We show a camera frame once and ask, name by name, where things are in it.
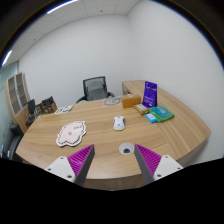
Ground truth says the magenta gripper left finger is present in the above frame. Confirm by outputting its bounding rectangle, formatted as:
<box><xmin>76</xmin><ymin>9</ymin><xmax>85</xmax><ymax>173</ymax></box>
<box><xmin>46</xmin><ymin>145</ymin><xmax>95</xmax><ymax>186</ymax></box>

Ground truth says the small blue box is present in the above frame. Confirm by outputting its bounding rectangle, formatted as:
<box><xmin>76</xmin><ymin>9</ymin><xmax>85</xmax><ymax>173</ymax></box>
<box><xmin>145</xmin><ymin>113</ymin><xmax>157</xmax><ymax>123</ymax></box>

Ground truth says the black side chair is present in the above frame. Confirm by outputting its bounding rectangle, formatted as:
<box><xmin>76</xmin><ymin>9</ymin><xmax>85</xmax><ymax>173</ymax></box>
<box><xmin>1</xmin><ymin>124</ymin><xmax>23</xmax><ymax>162</ymax></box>

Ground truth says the small tan box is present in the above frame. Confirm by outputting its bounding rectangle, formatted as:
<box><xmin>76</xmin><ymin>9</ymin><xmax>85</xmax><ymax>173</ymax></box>
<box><xmin>134</xmin><ymin>104</ymin><xmax>149</xmax><ymax>115</ymax></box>

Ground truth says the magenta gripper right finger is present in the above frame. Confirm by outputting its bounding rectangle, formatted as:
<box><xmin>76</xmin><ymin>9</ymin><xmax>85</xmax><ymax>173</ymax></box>
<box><xmin>134</xmin><ymin>144</ymin><xmax>182</xmax><ymax>185</ymax></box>

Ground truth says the white green leaflet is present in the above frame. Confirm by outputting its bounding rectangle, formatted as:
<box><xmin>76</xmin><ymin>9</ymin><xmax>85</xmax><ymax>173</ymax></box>
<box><xmin>55</xmin><ymin>105</ymin><xmax>73</xmax><ymax>114</ymax></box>

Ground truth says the brown cardboard box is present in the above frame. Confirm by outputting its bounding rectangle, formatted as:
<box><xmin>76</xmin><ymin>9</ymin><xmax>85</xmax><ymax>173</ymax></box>
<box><xmin>122</xmin><ymin>95</ymin><xmax>141</xmax><ymax>108</ymax></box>

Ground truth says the grey round mouse pad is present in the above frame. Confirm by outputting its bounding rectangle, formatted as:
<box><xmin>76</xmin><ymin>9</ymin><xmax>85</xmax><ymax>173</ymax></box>
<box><xmin>103</xmin><ymin>97</ymin><xmax>121</xmax><ymax>106</ymax></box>

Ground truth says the purple standing box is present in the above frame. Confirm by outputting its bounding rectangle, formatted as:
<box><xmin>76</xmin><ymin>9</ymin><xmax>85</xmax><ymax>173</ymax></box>
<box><xmin>142</xmin><ymin>81</ymin><xmax>157</xmax><ymax>108</ymax></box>

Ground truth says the wooden bookshelf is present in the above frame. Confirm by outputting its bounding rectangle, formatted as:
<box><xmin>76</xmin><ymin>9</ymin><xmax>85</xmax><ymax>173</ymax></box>
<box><xmin>5</xmin><ymin>73</ymin><xmax>30</xmax><ymax>133</ymax></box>

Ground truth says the green flat box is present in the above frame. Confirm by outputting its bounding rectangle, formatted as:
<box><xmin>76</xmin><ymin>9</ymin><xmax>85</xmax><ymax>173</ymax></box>
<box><xmin>149</xmin><ymin>106</ymin><xmax>175</xmax><ymax>123</ymax></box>

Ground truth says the desk cable grommet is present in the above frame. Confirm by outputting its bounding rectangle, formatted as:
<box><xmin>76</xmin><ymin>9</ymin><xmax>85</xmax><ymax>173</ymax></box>
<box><xmin>119</xmin><ymin>142</ymin><xmax>134</xmax><ymax>155</ymax></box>

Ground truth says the black mesh office chair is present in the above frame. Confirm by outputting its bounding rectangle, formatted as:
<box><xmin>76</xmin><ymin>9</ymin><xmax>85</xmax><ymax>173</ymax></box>
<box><xmin>77</xmin><ymin>76</ymin><xmax>114</xmax><ymax>103</ymax></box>

